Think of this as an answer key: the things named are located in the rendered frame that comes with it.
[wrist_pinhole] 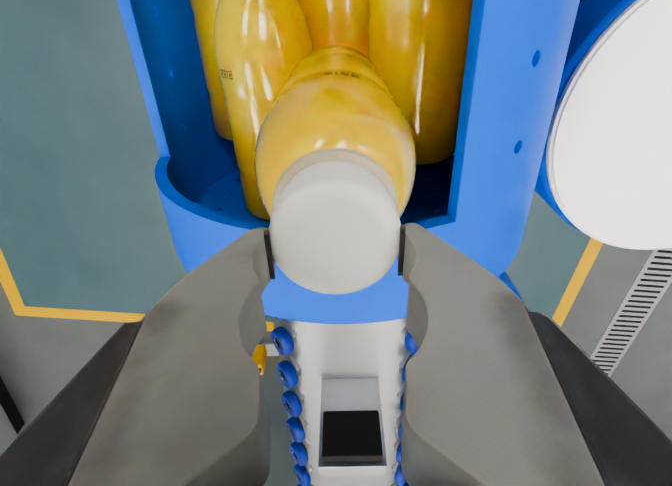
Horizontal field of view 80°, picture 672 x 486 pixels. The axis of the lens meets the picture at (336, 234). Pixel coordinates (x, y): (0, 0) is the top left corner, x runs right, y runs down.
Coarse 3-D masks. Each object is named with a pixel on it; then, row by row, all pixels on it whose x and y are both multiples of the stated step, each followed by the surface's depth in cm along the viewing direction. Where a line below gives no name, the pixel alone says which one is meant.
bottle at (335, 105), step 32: (320, 64) 19; (352, 64) 19; (288, 96) 15; (320, 96) 14; (352, 96) 14; (384, 96) 15; (288, 128) 14; (320, 128) 13; (352, 128) 13; (384, 128) 14; (256, 160) 15; (288, 160) 13; (320, 160) 12; (352, 160) 12; (384, 160) 13
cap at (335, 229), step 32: (288, 192) 11; (320, 192) 11; (352, 192) 11; (384, 192) 11; (288, 224) 11; (320, 224) 11; (352, 224) 11; (384, 224) 11; (288, 256) 12; (320, 256) 12; (352, 256) 12; (384, 256) 12; (320, 288) 12; (352, 288) 12
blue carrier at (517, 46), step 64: (128, 0) 26; (512, 0) 16; (576, 0) 20; (192, 64) 34; (512, 64) 18; (192, 128) 35; (512, 128) 20; (192, 192) 35; (448, 192) 36; (512, 192) 23; (192, 256) 26; (512, 256) 27; (320, 320) 23; (384, 320) 23
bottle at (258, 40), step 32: (224, 0) 25; (256, 0) 25; (288, 0) 25; (224, 32) 26; (256, 32) 25; (288, 32) 26; (224, 64) 27; (256, 64) 26; (288, 64) 26; (256, 96) 27; (256, 128) 28; (256, 192) 31
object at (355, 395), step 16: (336, 384) 70; (352, 384) 70; (368, 384) 70; (336, 400) 68; (352, 400) 68; (368, 400) 67; (320, 416) 65; (336, 416) 63; (352, 416) 63; (368, 416) 63; (320, 432) 63; (336, 432) 61; (352, 432) 61; (368, 432) 61; (320, 448) 61; (336, 448) 59; (352, 448) 59; (368, 448) 59; (384, 448) 60; (320, 464) 59; (336, 464) 59; (352, 464) 58; (368, 464) 58; (384, 464) 58
